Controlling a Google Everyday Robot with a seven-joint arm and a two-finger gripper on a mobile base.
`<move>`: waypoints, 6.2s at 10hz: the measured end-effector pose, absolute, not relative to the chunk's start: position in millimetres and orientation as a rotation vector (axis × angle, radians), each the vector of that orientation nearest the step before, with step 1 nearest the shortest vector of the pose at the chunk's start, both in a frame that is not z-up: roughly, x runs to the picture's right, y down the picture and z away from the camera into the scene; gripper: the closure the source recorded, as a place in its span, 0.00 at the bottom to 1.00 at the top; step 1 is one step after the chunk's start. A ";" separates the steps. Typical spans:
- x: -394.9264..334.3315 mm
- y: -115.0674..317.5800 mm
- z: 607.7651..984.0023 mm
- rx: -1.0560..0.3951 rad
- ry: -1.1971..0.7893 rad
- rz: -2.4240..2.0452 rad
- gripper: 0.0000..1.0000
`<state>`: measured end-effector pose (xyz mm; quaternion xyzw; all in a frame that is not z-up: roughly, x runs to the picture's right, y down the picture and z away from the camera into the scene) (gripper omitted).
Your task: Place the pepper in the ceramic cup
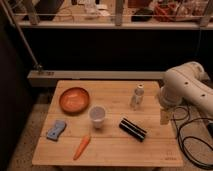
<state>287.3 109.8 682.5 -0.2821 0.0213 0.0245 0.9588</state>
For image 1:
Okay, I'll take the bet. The orange pepper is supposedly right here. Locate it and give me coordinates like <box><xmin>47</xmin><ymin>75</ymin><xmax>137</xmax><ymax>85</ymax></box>
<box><xmin>73</xmin><ymin>135</ymin><xmax>91</xmax><ymax>160</ymax></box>

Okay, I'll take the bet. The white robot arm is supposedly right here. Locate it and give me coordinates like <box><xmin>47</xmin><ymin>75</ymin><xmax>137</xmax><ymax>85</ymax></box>
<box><xmin>157</xmin><ymin>61</ymin><xmax>213</xmax><ymax>125</ymax></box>

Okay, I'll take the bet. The orange ceramic plate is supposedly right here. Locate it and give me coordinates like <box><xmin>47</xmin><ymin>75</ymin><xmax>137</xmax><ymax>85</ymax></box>
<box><xmin>59</xmin><ymin>87</ymin><xmax>90</xmax><ymax>113</ymax></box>

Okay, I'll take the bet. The black cylindrical case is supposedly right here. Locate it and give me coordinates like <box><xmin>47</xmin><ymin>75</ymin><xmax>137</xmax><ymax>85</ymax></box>
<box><xmin>119</xmin><ymin>118</ymin><xmax>147</xmax><ymax>142</ymax></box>

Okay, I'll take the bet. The red object on shelf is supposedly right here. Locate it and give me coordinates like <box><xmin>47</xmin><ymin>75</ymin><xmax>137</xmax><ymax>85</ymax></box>
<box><xmin>154</xmin><ymin>2</ymin><xmax>178</xmax><ymax>22</ymax></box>

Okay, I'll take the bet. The black bag on shelf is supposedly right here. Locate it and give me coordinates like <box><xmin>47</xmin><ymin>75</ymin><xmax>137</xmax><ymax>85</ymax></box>
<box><xmin>131</xmin><ymin>8</ymin><xmax>153</xmax><ymax>22</ymax></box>

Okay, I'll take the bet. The blue sponge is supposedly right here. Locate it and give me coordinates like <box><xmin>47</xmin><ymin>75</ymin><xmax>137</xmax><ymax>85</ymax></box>
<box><xmin>46</xmin><ymin>120</ymin><xmax>66</xmax><ymax>141</ymax></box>

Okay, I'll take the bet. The grey metal pole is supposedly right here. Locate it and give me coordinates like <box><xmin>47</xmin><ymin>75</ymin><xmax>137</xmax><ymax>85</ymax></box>
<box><xmin>2</xmin><ymin>0</ymin><xmax>43</xmax><ymax>74</ymax></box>

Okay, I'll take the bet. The white rail beam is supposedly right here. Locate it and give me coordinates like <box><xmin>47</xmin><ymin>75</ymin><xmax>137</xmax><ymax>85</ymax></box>
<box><xmin>27</xmin><ymin>70</ymin><xmax>164</xmax><ymax>87</ymax></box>

